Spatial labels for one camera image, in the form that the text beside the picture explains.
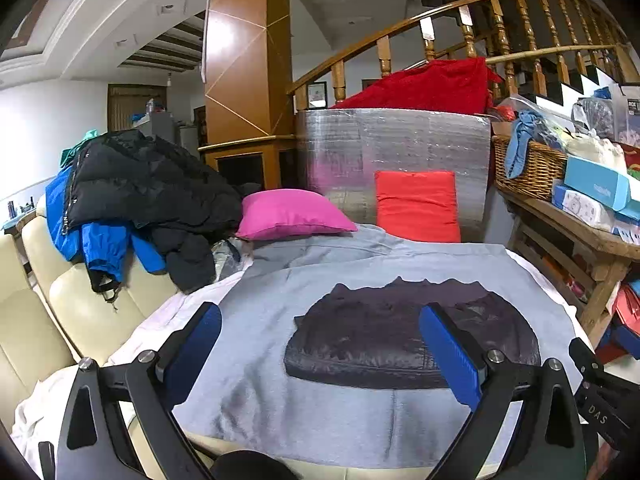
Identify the cream leather sofa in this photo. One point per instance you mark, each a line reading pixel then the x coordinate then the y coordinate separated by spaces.
pixel 75 300

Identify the tiled staircase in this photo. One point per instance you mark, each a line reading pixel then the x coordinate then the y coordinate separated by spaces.
pixel 575 87

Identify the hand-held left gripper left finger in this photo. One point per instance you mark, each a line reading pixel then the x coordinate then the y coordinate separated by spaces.
pixel 195 350

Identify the silver plastic bag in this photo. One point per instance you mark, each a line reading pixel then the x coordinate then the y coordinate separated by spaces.
pixel 227 255

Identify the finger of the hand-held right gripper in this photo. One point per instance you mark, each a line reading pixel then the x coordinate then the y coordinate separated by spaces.
pixel 587 362

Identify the clear plastic storage box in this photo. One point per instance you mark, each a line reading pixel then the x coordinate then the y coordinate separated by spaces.
pixel 631 120

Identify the silver foil wrapped box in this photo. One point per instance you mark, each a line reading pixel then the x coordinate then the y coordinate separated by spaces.
pixel 400 145

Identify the pile of black blue jackets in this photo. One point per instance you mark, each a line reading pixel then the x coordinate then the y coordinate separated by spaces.
pixel 150 180

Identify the red-orange pillow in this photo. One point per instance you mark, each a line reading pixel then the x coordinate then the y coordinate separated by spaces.
pixel 415 205

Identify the wooden stair railing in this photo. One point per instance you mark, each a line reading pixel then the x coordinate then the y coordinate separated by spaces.
pixel 384 60

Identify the grey cabinet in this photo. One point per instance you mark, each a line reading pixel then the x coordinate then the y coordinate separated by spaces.
pixel 160 127

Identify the pink pillow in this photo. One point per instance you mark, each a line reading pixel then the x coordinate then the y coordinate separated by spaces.
pixel 290 215

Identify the dark puffer jacket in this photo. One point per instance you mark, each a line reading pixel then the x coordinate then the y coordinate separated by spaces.
pixel 360 340

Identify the wooden side table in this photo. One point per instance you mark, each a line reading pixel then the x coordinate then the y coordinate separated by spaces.
pixel 565 225

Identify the red printed bag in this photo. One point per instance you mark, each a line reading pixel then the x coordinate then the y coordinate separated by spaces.
pixel 632 155

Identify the blue dotted white box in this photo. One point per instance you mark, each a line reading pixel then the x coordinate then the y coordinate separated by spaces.
pixel 627 232

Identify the light blue cardboard box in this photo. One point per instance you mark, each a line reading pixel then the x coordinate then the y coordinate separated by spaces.
pixel 600 185

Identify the pale pink sheet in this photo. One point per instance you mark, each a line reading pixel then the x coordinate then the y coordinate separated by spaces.
pixel 150 330

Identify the patterned tissue pack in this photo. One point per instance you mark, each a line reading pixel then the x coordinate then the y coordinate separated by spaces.
pixel 585 207

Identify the framed wall picture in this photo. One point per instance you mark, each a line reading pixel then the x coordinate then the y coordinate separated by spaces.
pixel 317 95

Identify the green garment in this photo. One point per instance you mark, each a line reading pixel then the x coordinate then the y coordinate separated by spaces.
pixel 75 150

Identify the wooden column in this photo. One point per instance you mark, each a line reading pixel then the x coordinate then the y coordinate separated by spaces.
pixel 240 70

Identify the blue cloth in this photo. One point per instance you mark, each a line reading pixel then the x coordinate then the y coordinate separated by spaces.
pixel 525 130

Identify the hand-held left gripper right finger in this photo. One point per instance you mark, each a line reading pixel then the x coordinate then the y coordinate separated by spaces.
pixel 450 355

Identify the wicker basket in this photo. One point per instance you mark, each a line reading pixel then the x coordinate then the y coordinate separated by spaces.
pixel 540 170

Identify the cream plush in plastic bag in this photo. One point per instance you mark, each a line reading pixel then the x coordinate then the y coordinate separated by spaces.
pixel 595 150

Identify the grey patterned plastic bag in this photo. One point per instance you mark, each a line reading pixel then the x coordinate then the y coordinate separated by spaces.
pixel 597 112

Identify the red plush blanket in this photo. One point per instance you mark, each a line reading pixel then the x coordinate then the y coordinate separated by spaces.
pixel 430 87

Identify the blue jacket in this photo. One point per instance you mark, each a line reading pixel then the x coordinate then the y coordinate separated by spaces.
pixel 100 245

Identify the grey cloth cover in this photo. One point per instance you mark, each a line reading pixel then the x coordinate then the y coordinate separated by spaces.
pixel 280 410

